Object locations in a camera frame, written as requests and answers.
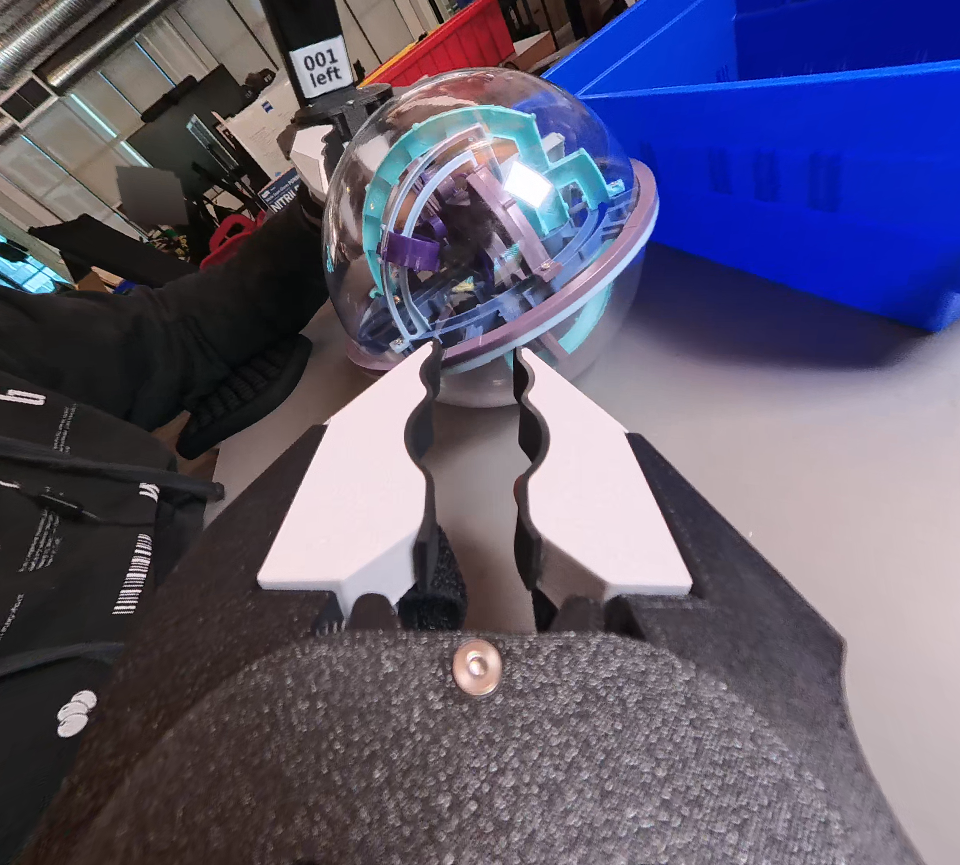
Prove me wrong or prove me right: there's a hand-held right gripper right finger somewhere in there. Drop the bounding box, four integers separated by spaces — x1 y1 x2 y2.
510 348 696 629

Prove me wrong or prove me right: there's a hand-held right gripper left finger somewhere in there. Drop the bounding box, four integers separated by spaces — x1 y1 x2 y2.
257 345 451 629

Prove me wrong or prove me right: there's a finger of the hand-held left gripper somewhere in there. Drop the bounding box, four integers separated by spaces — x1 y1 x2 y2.
288 123 339 202

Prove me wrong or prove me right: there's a clear maze ball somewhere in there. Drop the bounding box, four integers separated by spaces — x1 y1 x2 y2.
323 67 661 409

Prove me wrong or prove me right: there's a person's left forearm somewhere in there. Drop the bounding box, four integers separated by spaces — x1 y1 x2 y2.
0 198 331 431

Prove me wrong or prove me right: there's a glove box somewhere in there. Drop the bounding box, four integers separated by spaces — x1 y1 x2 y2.
258 169 312 214

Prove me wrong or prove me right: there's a white cardboard box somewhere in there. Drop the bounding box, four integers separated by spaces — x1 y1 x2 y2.
218 88 309 184

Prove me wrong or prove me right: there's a red bag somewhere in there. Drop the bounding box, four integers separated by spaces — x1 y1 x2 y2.
200 213 271 269

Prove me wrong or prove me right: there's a black monitor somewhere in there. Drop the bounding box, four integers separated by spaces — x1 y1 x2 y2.
125 66 253 202

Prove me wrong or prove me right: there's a red plastic bin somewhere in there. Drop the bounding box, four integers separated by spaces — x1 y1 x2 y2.
365 0 519 91

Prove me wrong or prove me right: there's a person's black printed jacket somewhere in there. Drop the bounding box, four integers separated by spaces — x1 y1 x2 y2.
0 370 226 844

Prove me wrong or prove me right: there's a blue plastic bin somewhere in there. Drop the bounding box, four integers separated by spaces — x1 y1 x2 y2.
545 0 960 334

